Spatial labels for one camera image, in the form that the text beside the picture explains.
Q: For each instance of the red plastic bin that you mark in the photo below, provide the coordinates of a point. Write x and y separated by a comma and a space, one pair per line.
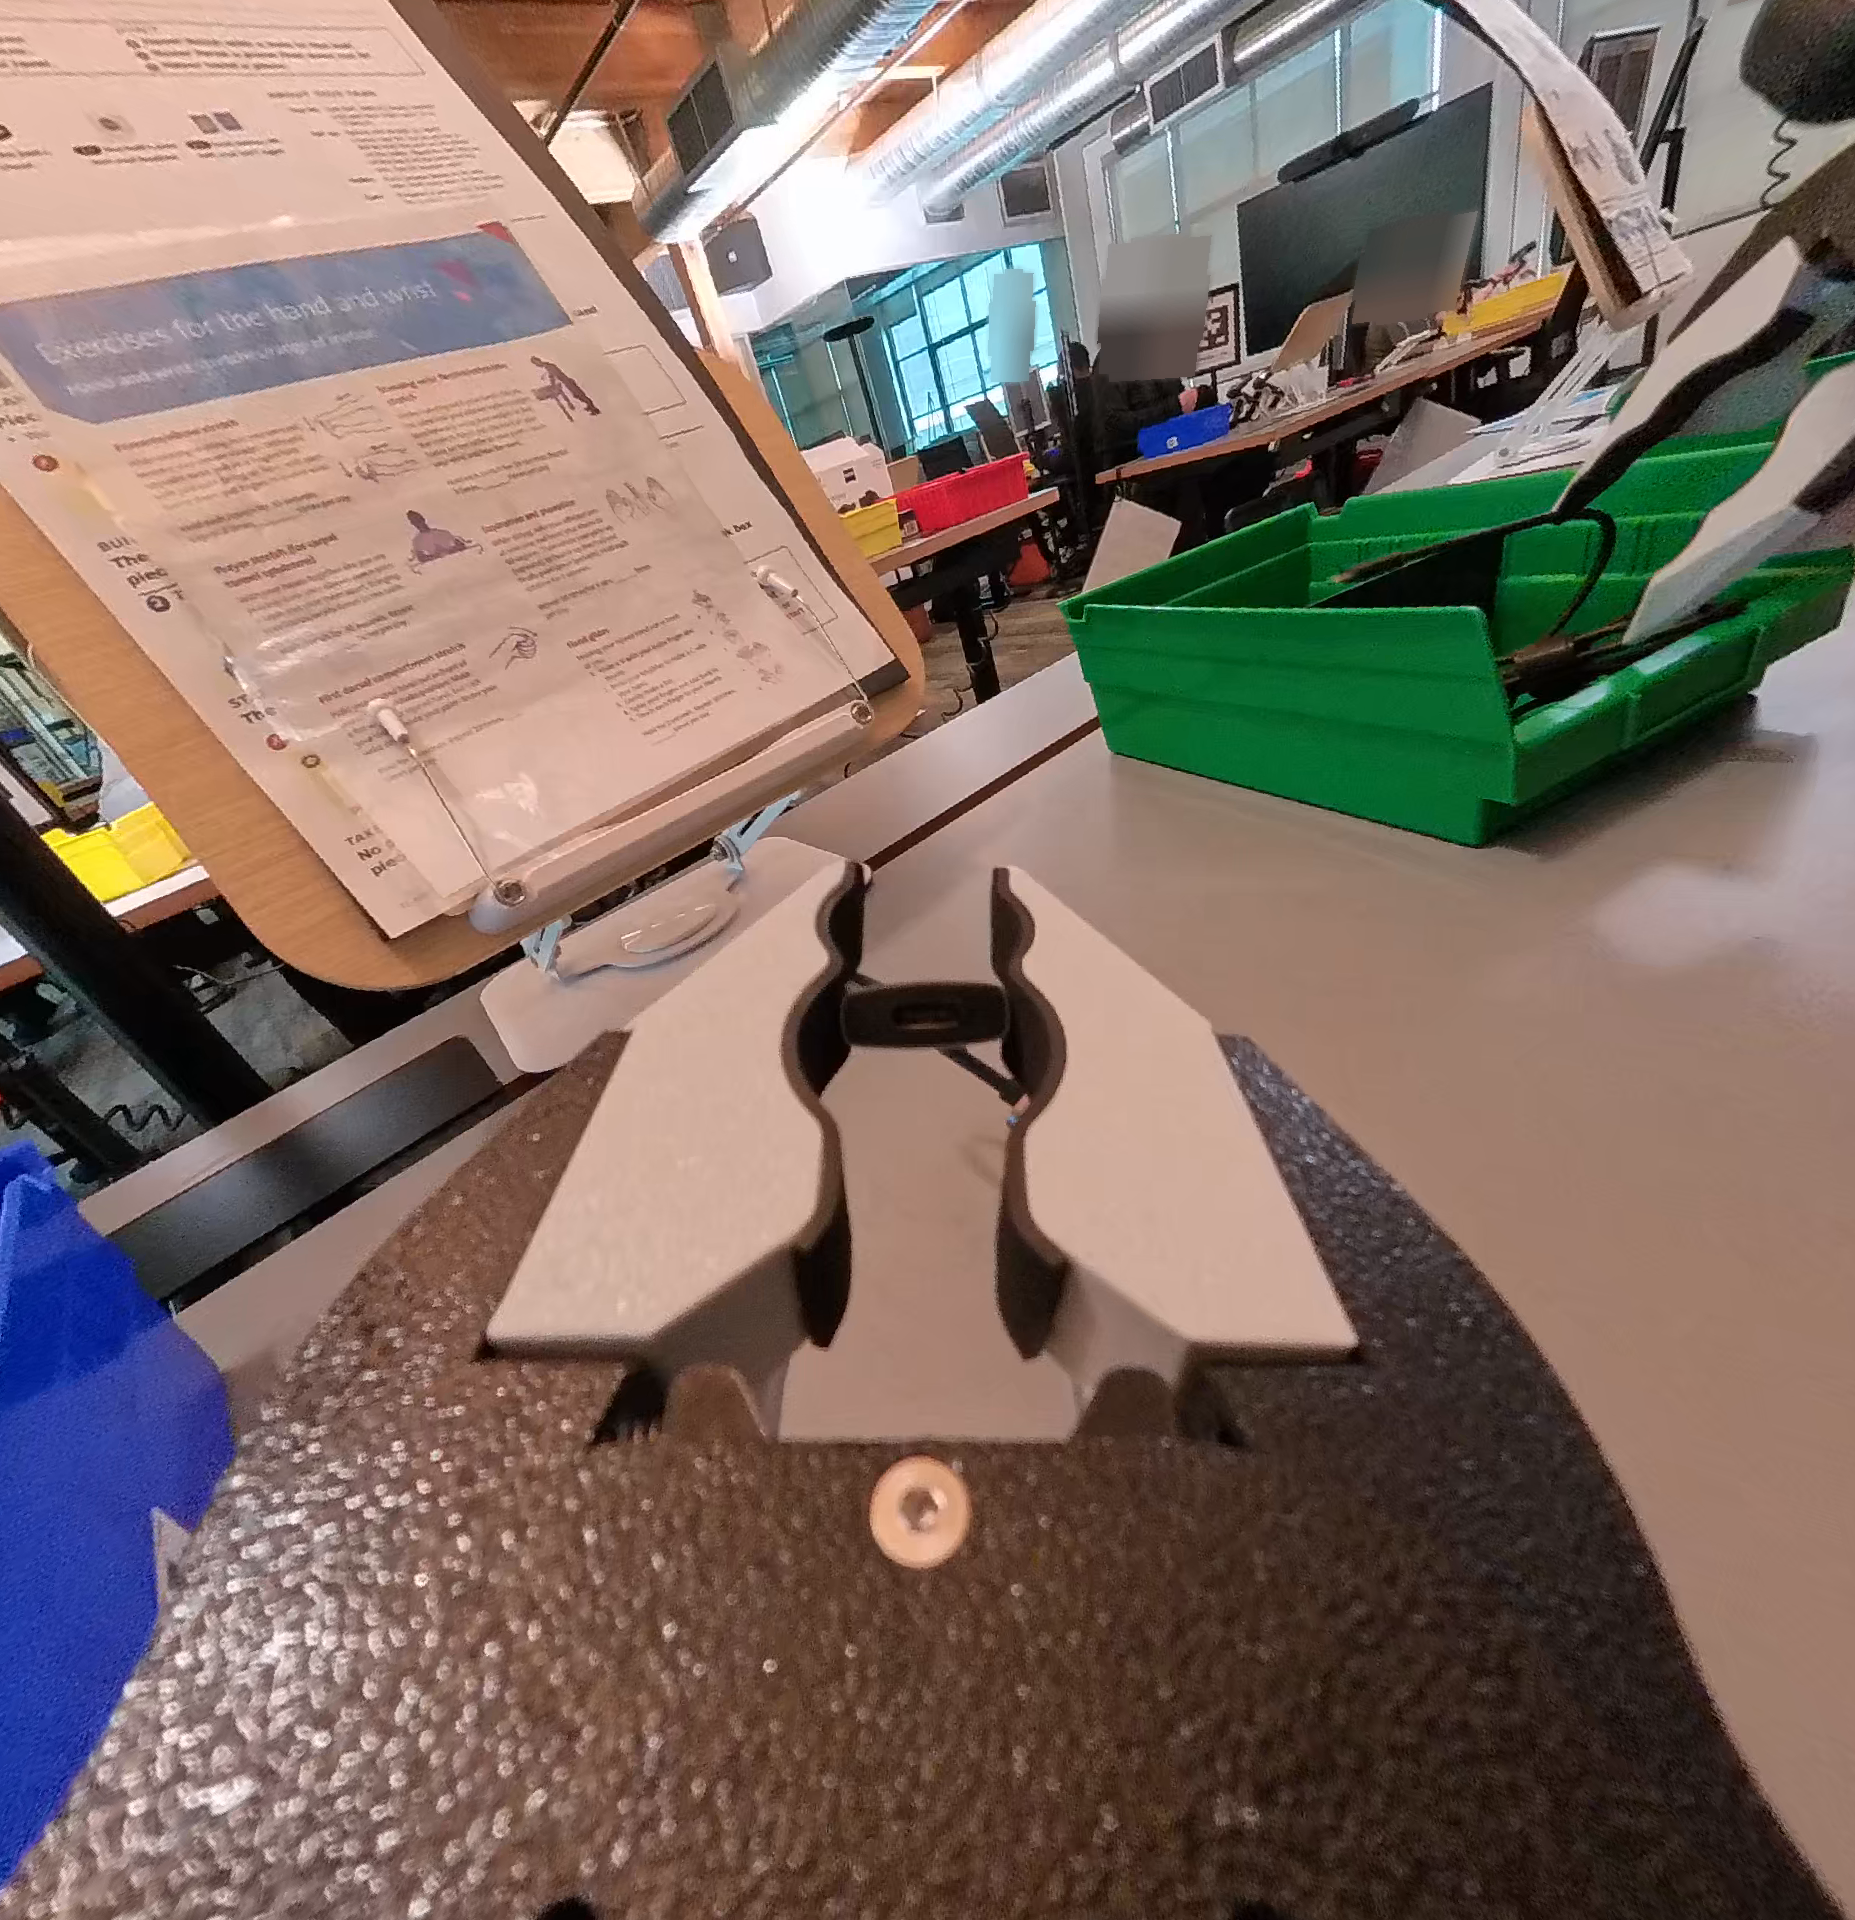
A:
965, 495

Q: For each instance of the green plastic bin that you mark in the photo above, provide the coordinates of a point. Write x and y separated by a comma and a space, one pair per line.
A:
1317, 720

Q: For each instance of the white instruction sheet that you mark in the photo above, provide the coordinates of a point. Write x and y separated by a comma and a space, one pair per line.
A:
192, 91

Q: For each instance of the wooden background table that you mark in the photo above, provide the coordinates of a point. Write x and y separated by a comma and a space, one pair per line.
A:
1317, 408

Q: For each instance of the black metal pole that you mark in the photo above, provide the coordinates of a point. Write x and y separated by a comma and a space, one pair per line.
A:
86, 931

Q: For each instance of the framed marker poster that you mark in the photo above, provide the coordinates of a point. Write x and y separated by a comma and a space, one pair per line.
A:
1219, 327

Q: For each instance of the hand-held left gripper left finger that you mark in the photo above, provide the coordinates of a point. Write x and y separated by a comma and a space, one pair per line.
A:
671, 1184

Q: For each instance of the black wall speaker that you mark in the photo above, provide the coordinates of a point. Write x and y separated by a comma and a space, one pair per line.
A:
740, 254

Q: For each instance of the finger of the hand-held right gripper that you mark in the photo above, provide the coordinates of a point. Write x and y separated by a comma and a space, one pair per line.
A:
1767, 480
1715, 339

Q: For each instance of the small blue plastic bin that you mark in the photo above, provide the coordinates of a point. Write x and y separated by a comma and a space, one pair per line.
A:
1182, 432

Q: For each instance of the grey framed dark panel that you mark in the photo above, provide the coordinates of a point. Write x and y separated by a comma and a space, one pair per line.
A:
312, 1163

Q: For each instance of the black flat screen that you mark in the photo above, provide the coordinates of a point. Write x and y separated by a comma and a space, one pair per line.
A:
1364, 211

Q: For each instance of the grey flat panel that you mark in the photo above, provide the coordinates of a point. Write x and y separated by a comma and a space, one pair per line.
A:
1133, 549

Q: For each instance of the wooden document stand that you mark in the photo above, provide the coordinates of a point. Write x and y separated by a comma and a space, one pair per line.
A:
192, 840
1596, 179

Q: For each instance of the grey USB hub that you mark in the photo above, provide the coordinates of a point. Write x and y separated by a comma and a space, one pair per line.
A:
920, 1020

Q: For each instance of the yellow plastic bin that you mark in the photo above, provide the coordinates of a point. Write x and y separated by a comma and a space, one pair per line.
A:
871, 524
117, 851

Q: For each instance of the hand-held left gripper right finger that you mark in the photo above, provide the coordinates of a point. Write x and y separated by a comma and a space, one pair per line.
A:
1182, 1184

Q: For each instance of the silver ceiling duct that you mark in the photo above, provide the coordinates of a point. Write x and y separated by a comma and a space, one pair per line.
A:
1047, 76
806, 104

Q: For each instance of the blue header exercise sheet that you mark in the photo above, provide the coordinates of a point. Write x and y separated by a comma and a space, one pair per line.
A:
494, 524

